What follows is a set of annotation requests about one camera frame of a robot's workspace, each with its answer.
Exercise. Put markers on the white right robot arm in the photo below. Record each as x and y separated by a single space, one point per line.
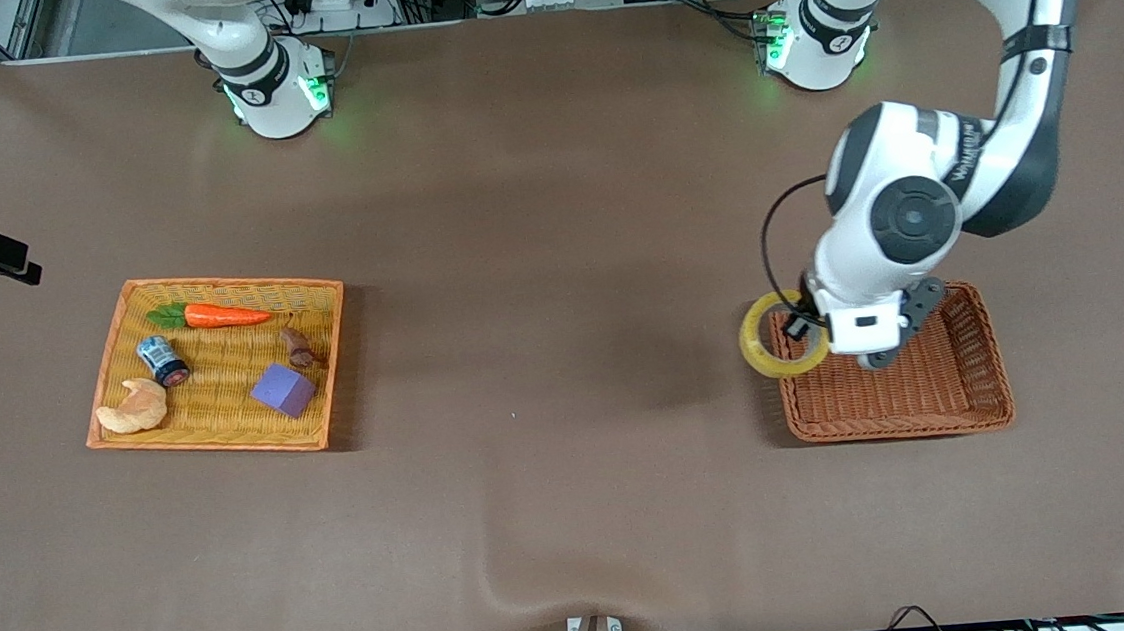
253 89

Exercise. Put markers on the brown table cloth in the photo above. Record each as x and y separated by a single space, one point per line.
577 505

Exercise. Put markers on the brown toy sweet potato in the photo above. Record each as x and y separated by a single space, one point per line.
299 346

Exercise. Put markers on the yellow wicker basket orange rim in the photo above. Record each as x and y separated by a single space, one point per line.
230 427

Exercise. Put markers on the white power strip with plugs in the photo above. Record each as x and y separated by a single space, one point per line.
337 2

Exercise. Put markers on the brown wicker basket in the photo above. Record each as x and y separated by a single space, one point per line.
890 400

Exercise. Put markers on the purple foam block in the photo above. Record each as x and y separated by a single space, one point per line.
282 390

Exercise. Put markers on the toy croissant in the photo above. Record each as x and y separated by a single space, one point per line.
133 409

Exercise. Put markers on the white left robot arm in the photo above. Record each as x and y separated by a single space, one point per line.
915 217

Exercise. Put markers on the small blue labelled can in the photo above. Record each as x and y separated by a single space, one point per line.
162 360

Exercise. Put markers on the yellow tape roll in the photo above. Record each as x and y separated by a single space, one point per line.
785 370

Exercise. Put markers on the toy carrot with green leaves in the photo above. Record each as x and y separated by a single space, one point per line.
226 315

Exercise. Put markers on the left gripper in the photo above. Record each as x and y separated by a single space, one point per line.
802 323

